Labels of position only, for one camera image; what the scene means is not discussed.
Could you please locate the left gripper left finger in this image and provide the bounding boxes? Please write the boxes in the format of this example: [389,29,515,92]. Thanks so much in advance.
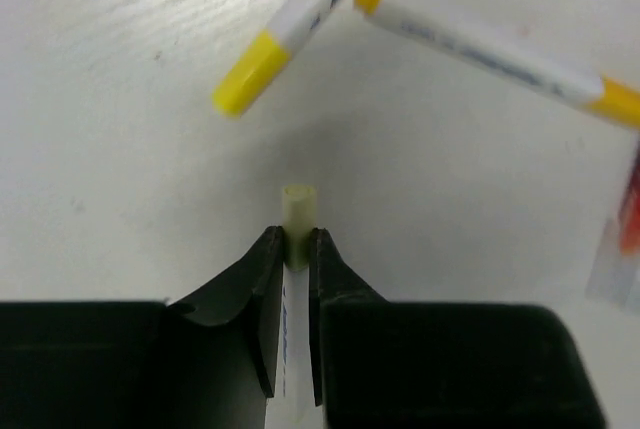
[1,226,284,428]

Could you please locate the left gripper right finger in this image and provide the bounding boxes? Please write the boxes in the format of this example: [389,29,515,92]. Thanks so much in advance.
[309,229,607,428]

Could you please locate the white pen vertical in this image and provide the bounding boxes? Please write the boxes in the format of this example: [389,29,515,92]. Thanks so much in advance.
[266,184,317,428]

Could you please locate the red pen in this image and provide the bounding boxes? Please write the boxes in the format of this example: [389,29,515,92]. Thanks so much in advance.
[618,152,640,255]

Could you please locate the green ink pen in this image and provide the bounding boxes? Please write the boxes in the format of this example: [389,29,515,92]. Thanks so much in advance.
[585,219,639,315]

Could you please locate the white pen orange tip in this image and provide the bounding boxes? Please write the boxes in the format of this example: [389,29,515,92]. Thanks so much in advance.
[354,0,639,128]

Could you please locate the white pen yellow band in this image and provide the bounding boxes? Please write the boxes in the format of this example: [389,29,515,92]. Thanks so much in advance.
[212,0,341,117]

